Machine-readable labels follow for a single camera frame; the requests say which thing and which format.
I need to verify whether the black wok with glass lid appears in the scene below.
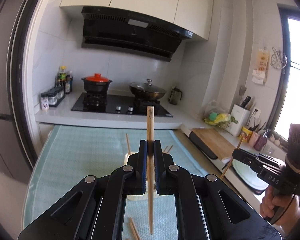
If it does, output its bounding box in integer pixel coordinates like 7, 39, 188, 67
129, 79, 166, 101

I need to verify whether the black gas stove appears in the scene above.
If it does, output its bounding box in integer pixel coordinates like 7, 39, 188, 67
71, 93, 173, 118

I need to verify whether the dark glass french press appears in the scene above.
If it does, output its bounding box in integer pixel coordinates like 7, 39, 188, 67
168, 86, 183, 105

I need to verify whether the white knife block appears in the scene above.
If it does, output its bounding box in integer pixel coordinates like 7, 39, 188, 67
226, 105, 250, 137

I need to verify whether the cream ribbed utensil holder box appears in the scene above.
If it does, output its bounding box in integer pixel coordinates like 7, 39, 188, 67
122, 151, 161, 202

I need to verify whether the yellow snack packet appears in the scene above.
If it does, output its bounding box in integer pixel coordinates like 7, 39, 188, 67
239, 126, 253, 142

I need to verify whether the bag of green yellow vegetables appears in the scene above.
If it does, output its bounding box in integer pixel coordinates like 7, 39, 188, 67
203, 100, 238, 129

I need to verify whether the pale green pan lid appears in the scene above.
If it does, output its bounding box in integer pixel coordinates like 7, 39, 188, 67
232, 159, 268, 194

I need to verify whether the wall calendar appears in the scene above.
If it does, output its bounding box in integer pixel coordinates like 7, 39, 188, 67
252, 49, 270, 85

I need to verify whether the black range hood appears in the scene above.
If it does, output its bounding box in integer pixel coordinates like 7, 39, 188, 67
81, 6, 193, 62

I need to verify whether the wooden chopstick in holder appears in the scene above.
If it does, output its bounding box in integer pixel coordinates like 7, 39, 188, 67
126, 133, 131, 156

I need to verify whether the person's right hand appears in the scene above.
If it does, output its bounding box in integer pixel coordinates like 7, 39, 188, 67
259, 186, 300, 227

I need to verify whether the black pot with orange lid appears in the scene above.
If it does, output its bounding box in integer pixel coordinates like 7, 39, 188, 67
82, 73, 112, 95

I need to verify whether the light blue woven table mat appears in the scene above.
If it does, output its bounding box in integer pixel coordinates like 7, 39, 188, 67
22, 125, 211, 240

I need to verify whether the wooden cutting board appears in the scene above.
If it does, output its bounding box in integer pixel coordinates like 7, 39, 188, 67
189, 128, 235, 161

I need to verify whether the small white spice jar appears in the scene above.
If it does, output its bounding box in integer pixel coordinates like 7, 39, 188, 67
40, 93, 49, 111

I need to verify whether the spice jar rack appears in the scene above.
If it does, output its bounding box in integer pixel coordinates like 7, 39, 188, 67
47, 87, 65, 107

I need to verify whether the wooden chopstick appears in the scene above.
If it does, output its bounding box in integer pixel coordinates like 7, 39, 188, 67
220, 137, 243, 180
147, 106, 154, 235
126, 133, 131, 156
163, 145, 173, 154
129, 217, 141, 240

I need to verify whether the sauce bottles group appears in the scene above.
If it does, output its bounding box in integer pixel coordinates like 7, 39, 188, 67
56, 66, 73, 94

